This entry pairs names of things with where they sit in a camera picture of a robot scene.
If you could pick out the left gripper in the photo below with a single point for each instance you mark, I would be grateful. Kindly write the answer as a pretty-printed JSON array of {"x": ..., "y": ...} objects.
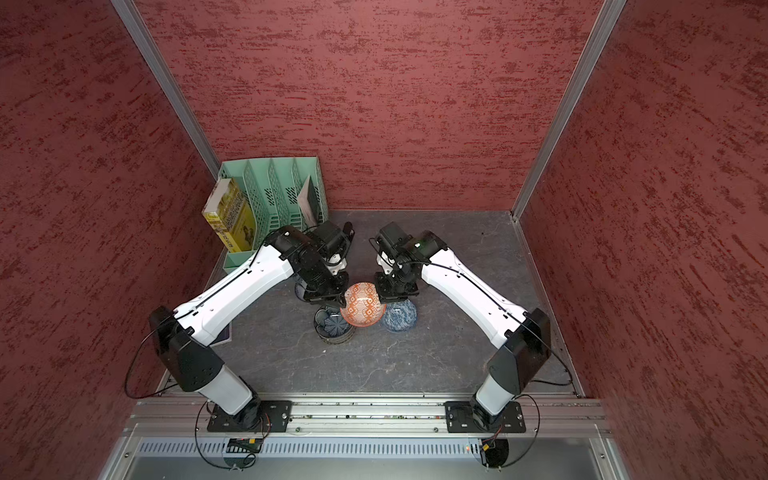
[{"x": 334, "y": 295}]

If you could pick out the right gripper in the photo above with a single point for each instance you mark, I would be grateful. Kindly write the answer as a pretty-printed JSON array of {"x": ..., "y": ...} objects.
[{"x": 387, "y": 293}]

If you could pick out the dark flower-shaped bowl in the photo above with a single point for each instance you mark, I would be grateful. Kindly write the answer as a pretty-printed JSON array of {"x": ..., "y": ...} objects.
[{"x": 331, "y": 327}]

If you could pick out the orange white pattern bowl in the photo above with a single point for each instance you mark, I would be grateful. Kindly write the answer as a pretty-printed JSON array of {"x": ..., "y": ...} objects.
[{"x": 363, "y": 307}]

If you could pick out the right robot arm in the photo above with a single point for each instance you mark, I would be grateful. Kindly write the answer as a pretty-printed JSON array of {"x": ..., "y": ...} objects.
[{"x": 522, "y": 338}]

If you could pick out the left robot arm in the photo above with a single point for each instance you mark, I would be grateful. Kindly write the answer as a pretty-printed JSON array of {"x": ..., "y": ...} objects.
[{"x": 182, "y": 337}]

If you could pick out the blue floral rimmed bowl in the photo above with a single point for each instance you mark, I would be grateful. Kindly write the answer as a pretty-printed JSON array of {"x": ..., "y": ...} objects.
[{"x": 298, "y": 292}]

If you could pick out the blue swirl pattern bowl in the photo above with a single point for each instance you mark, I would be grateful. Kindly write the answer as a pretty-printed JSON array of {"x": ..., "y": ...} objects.
[{"x": 399, "y": 316}]

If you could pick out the black stapler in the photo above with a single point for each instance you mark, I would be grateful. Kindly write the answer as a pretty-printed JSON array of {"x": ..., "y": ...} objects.
[{"x": 348, "y": 232}]

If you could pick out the dark blue book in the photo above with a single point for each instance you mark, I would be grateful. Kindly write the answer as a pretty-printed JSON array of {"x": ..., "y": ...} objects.
[{"x": 224, "y": 336}]

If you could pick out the green plastic desk organizer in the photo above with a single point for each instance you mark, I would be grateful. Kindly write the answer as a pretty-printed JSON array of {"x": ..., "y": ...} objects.
[{"x": 271, "y": 186}]

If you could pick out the yellow book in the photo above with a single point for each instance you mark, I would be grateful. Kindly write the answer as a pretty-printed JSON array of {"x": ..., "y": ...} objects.
[{"x": 228, "y": 213}]

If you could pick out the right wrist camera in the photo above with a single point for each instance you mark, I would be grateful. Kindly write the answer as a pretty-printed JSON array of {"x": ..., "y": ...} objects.
[{"x": 390, "y": 241}]

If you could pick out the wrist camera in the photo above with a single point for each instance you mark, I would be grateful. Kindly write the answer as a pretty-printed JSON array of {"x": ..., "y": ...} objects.
[
  {"x": 390, "y": 241},
  {"x": 329, "y": 241}
]

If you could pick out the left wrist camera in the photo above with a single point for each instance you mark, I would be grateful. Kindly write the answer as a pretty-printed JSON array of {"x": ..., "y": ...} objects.
[{"x": 329, "y": 241}]

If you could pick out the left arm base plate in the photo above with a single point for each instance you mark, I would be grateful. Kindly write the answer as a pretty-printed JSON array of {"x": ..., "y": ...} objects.
[{"x": 268, "y": 417}]

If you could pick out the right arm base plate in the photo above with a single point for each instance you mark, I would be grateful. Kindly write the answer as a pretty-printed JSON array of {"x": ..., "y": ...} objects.
[{"x": 467, "y": 417}]

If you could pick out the aluminium mounting rail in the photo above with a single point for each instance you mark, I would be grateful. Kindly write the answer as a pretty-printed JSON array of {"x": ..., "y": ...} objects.
[{"x": 306, "y": 415}]

